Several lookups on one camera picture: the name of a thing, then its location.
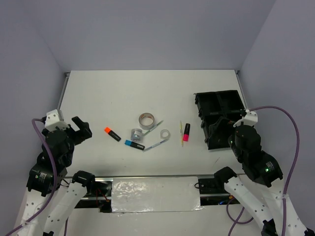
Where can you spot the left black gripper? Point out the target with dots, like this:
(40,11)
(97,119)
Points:
(84,132)

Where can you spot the orange capped black highlighter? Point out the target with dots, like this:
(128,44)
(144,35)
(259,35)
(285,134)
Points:
(112,134)

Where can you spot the blue capped black highlighter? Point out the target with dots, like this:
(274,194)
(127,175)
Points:
(134,145)

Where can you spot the pink capped black highlighter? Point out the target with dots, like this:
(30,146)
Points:
(186,132)

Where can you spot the large grey tape roll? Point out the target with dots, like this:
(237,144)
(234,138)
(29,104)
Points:
(146,121)

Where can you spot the yellow thin pen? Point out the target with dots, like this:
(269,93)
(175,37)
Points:
(182,134)

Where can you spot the blue thin pen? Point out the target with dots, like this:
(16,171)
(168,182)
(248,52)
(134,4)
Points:
(155,145)

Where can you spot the small clear tape roll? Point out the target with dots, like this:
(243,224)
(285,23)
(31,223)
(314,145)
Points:
(164,134)

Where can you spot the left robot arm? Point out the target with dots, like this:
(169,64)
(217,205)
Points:
(45,178)

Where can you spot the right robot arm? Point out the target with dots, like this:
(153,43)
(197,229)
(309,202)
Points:
(275,213)

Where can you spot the black compartment organizer tray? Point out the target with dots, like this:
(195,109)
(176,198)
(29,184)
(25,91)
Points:
(218,111)

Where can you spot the silver foil sheet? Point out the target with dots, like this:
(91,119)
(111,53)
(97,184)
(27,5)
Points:
(155,194)

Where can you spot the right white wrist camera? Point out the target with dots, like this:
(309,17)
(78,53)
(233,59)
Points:
(249,118)

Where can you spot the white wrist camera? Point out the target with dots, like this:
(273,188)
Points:
(55,121)
(249,118)

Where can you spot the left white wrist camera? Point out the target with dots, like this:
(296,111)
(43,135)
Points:
(55,121)

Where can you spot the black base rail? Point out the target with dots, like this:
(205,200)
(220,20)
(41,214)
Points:
(99,197)

